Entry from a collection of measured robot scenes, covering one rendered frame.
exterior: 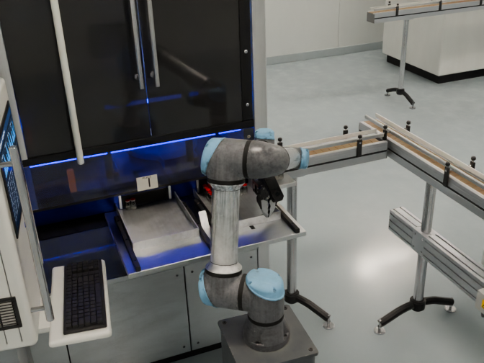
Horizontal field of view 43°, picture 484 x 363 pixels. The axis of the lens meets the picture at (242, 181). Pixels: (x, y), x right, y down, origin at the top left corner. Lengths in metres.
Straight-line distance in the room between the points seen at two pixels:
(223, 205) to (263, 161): 0.19
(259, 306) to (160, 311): 1.03
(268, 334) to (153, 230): 0.73
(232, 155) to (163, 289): 1.15
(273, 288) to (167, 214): 0.81
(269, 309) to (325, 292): 1.67
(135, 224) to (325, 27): 5.79
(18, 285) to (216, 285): 0.60
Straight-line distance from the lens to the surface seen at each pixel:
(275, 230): 2.41
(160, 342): 2.98
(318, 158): 2.92
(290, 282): 3.26
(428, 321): 3.45
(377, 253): 3.92
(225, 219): 1.86
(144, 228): 2.48
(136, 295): 2.79
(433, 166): 2.88
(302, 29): 7.84
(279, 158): 1.82
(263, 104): 2.57
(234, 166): 1.80
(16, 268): 1.97
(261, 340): 1.98
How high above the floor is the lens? 2.13
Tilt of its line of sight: 27 degrees down
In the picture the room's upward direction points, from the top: 2 degrees counter-clockwise
